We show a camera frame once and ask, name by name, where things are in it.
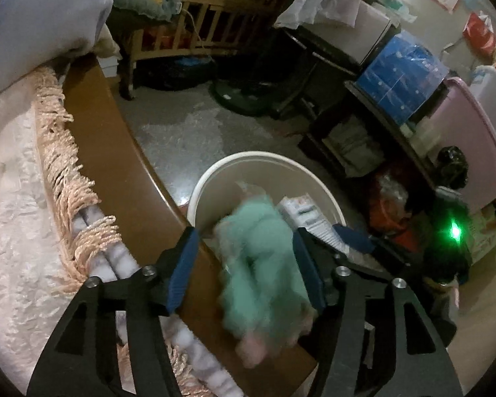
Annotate blue wrapped box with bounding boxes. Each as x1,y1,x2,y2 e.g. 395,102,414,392
356,32,450,125

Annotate peach fringed bedspread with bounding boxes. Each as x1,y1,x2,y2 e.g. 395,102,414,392
0,65,191,397

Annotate grey white striped mattress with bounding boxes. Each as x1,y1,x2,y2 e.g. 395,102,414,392
71,209,244,397

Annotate blue-grey quilt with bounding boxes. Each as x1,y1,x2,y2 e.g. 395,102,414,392
0,0,115,102

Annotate pink storage bin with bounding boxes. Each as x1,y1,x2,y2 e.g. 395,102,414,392
421,76,496,216

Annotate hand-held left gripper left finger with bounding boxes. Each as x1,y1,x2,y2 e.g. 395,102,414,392
27,227,202,397

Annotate olive and white carton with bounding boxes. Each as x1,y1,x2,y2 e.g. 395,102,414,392
276,196,333,238

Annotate black plastic bag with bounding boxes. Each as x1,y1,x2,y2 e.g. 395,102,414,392
435,146,469,188

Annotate black fan base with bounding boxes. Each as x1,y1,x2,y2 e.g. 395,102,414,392
210,76,300,117

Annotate white bucket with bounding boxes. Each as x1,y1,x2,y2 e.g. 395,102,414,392
186,151,349,257

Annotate orange bag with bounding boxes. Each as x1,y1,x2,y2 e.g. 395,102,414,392
367,164,423,243

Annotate red bag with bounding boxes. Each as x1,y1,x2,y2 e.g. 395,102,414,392
464,12,496,58

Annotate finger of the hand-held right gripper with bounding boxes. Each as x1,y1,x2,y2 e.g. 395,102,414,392
332,223,430,283

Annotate wooden bed frame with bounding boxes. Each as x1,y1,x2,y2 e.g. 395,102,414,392
61,53,317,397

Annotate green cushion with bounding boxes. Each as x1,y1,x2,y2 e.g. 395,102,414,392
113,0,179,22

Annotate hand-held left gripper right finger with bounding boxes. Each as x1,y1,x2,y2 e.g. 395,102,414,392
291,227,464,397

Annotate wooden crib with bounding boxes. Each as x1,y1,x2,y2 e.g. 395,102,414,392
118,0,307,101

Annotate dark low shelf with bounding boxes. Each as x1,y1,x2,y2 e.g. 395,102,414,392
298,80,439,183

